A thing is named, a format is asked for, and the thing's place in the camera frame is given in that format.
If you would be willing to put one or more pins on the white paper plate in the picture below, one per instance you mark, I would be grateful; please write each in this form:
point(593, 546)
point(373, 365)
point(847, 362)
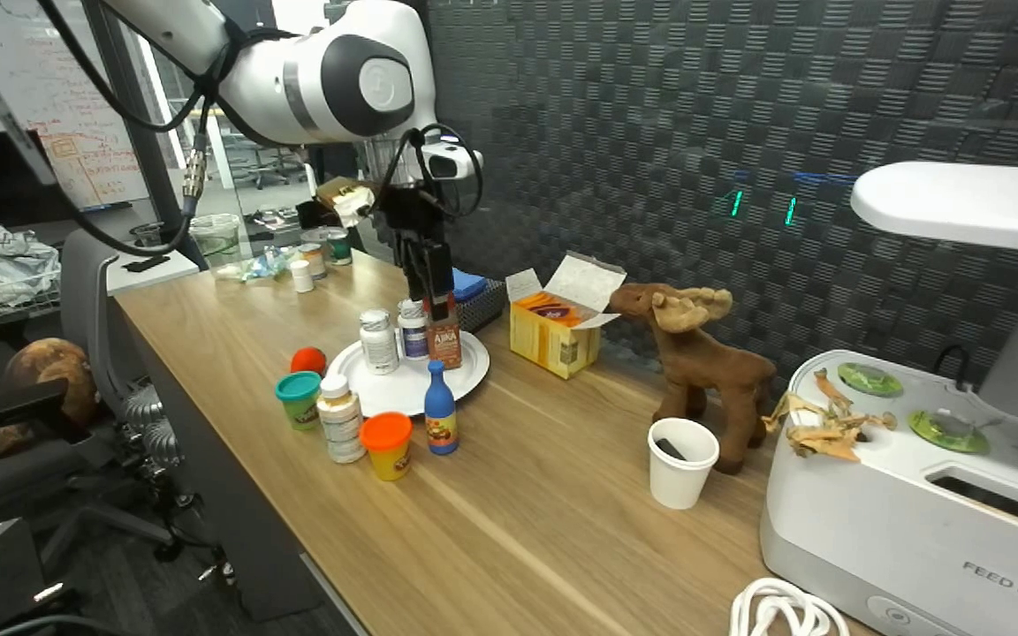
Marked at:
point(415, 382)

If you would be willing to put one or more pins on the yellow open carton box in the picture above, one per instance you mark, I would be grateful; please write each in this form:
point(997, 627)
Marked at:
point(557, 335)

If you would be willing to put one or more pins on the brown plush toy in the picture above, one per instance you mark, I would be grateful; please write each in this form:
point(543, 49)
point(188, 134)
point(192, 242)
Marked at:
point(48, 371)

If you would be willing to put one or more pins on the white pill bottle grey label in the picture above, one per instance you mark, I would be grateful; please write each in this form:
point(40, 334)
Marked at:
point(375, 341)

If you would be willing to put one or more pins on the blue toy bottle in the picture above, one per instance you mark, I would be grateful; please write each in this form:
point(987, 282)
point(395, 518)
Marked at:
point(439, 413)

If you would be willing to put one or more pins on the red toy strawberry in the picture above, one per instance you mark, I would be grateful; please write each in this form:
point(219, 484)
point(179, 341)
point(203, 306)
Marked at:
point(311, 362)

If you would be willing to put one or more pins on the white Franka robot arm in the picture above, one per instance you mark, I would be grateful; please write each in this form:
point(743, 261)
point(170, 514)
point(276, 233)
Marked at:
point(321, 76)

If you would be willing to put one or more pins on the grey office chair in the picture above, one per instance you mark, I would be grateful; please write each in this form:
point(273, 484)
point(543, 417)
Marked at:
point(88, 306)

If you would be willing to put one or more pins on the brown plush moose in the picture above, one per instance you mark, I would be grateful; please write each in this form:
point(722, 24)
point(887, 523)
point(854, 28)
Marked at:
point(708, 371)

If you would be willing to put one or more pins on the black phone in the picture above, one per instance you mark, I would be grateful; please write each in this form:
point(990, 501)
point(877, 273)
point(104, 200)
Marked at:
point(146, 261)

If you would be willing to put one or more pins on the small white bottle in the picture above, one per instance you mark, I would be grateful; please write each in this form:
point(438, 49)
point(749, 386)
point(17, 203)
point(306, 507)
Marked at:
point(302, 276)

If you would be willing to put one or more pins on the white pill bottle blue label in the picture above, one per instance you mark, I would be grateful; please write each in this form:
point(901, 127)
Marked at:
point(412, 335)

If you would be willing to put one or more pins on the white paper cup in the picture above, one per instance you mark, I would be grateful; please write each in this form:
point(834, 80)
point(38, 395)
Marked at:
point(679, 463)

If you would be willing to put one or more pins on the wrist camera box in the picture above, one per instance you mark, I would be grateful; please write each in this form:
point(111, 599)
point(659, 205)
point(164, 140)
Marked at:
point(348, 200)

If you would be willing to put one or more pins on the clear plastic container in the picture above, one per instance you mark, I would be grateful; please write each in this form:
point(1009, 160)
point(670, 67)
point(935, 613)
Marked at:
point(219, 242)

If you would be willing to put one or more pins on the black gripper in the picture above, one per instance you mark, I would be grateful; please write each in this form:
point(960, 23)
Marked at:
point(419, 213)

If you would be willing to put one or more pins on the crumpled light cloth pile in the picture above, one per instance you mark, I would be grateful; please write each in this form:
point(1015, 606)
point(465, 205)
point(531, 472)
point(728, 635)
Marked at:
point(2, 269)

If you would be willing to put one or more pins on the blue sponge cloth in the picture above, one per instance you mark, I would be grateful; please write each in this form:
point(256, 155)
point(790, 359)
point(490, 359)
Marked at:
point(473, 282)

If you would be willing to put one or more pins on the jar with green band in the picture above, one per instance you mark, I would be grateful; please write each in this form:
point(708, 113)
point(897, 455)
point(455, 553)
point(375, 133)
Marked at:
point(339, 247)

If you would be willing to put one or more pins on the yellow dough can orange lid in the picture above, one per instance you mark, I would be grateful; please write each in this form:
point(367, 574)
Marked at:
point(388, 446)

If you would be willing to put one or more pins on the dried brown plant pieces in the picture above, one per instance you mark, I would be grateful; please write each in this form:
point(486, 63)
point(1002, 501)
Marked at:
point(824, 426)

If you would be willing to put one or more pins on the white planter with lamp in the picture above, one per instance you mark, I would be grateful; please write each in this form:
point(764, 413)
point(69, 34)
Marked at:
point(887, 518)

